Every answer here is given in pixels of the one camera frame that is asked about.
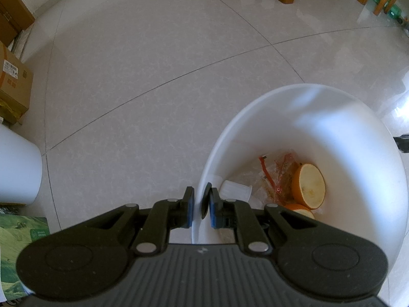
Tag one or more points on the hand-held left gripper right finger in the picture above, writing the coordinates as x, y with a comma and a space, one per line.
212, 212

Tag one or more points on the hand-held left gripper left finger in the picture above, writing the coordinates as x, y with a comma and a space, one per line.
190, 211

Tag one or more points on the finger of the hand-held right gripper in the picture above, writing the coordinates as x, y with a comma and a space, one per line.
402, 143

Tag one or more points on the white plastic bucket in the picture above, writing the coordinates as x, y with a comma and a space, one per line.
338, 128

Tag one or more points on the red candy wrappers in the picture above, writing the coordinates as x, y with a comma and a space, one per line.
276, 179

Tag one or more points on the orange half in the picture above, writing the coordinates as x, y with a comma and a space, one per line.
308, 185
298, 210

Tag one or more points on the green bottle pack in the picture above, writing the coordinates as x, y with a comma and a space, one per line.
394, 11

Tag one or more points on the green printed box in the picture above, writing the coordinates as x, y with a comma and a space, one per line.
19, 246

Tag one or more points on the white lidded bucket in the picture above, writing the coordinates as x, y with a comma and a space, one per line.
16, 166

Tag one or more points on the brown cardboard box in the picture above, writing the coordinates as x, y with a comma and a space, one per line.
14, 83

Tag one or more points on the stack of papers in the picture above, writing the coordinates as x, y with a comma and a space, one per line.
19, 43

